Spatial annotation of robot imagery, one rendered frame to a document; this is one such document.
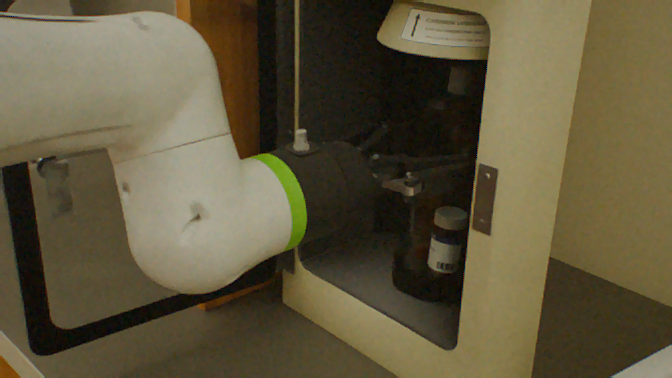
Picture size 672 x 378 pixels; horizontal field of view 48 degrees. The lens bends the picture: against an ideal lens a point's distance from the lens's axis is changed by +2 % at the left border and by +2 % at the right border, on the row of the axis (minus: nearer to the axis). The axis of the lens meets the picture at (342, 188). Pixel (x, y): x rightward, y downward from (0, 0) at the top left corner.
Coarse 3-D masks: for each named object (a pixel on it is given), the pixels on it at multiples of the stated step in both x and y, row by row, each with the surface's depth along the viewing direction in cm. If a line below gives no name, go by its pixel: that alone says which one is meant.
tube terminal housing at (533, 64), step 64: (448, 0) 68; (512, 0) 63; (576, 0) 68; (512, 64) 65; (576, 64) 72; (512, 128) 67; (512, 192) 71; (512, 256) 75; (320, 320) 96; (384, 320) 86; (512, 320) 79
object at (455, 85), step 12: (456, 72) 82; (468, 72) 82; (456, 84) 82; (468, 84) 82; (420, 96) 84; (432, 96) 82; (444, 96) 81; (456, 96) 81; (468, 96) 82; (480, 96) 83; (444, 108) 80; (456, 108) 80; (468, 108) 80; (480, 108) 81
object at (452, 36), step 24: (408, 0) 76; (384, 24) 79; (408, 24) 75; (432, 24) 74; (456, 24) 73; (480, 24) 73; (408, 48) 75; (432, 48) 74; (456, 48) 73; (480, 48) 73
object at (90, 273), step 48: (48, 0) 69; (96, 0) 72; (144, 0) 74; (192, 0) 77; (240, 0) 81; (240, 48) 83; (240, 96) 85; (240, 144) 87; (96, 192) 78; (48, 240) 77; (96, 240) 80; (48, 288) 79; (96, 288) 82; (144, 288) 86
